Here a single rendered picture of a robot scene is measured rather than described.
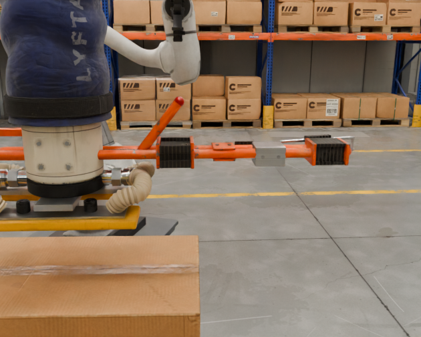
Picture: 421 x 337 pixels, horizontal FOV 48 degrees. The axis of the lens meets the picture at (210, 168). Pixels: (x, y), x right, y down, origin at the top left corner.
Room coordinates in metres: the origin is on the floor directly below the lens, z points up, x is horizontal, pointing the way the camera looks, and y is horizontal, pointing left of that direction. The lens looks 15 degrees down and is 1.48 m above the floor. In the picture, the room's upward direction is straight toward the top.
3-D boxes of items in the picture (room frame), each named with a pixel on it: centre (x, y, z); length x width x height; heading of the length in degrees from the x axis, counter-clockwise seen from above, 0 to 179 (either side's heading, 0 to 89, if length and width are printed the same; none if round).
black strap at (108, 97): (1.04, 0.33, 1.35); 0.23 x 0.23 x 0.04
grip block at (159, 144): (1.05, 0.08, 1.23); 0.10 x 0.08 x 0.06; 3
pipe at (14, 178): (1.03, 0.33, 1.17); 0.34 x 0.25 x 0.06; 93
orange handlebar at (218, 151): (1.17, 0.14, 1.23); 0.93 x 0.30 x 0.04; 93
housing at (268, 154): (1.06, -0.13, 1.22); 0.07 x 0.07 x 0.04; 3
